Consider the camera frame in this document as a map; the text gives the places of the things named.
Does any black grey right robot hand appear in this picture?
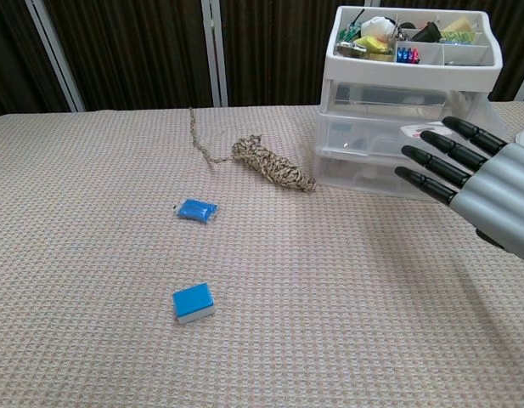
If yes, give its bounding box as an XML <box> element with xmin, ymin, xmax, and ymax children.
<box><xmin>394</xmin><ymin>116</ymin><xmax>524</xmax><ymax>265</ymax></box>

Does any small white box red label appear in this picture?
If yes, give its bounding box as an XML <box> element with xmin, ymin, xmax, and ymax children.
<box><xmin>400</xmin><ymin>121</ymin><xmax>454</xmax><ymax>139</ymax></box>

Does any blue green snack packet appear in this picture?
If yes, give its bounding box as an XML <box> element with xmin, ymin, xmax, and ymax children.
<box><xmin>442</xmin><ymin>29</ymin><xmax>477</xmax><ymax>44</ymax></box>

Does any yellow sponge wedge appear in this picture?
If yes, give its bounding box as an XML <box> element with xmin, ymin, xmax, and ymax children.
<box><xmin>439</xmin><ymin>16</ymin><xmax>470</xmax><ymax>33</ymax></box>

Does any black clip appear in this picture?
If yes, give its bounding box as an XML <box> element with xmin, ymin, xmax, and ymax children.
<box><xmin>412</xmin><ymin>20</ymin><xmax>443</xmax><ymax>43</ymax></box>

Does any yellow packet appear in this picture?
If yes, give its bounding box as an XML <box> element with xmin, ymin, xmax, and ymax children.
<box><xmin>353</xmin><ymin>36</ymin><xmax>394</xmax><ymax>57</ymax></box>

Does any shiny colourful snack packet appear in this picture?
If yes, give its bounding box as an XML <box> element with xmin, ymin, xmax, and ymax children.
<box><xmin>338</xmin><ymin>42</ymin><xmax>369</xmax><ymax>59</ymax></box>

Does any white crumpled ball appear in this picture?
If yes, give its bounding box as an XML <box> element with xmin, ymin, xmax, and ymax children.
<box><xmin>361</xmin><ymin>15</ymin><xmax>397</xmax><ymax>39</ymax></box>

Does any beige woven tablecloth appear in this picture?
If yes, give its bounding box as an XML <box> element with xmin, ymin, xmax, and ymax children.
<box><xmin>0</xmin><ymin>100</ymin><xmax>524</xmax><ymax>408</ymax></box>

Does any blue wrapped packet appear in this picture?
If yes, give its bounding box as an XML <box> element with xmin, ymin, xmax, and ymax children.
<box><xmin>172</xmin><ymin>197</ymin><xmax>219</xmax><ymax>225</ymax></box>

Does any blue white block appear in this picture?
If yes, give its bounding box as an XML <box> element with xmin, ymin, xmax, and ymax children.
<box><xmin>172</xmin><ymin>282</ymin><xmax>217</xmax><ymax>325</ymax></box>

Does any dark pleated curtain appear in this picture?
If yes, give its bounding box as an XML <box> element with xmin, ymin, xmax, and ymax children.
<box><xmin>0</xmin><ymin>0</ymin><xmax>524</xmax><ymax>120</ymax></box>

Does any white plastic drawer organizer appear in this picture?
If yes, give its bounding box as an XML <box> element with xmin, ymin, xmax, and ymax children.
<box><xmin>314</xmin><ymin>4</ymin><xmax>507</xmax><ymax>201</ymax></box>

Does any beige braided rope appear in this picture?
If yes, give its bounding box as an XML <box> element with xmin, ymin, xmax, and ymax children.
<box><xmin>188</xmin><ymin>105</ymin><xmax>318</xmax><ymax>195</ymax></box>

